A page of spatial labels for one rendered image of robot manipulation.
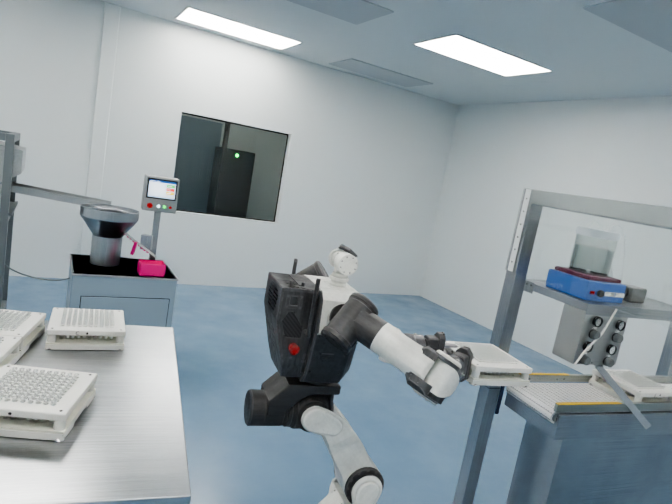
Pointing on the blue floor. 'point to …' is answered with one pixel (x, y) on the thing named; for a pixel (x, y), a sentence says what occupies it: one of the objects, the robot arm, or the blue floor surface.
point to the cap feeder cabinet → (122, 291)
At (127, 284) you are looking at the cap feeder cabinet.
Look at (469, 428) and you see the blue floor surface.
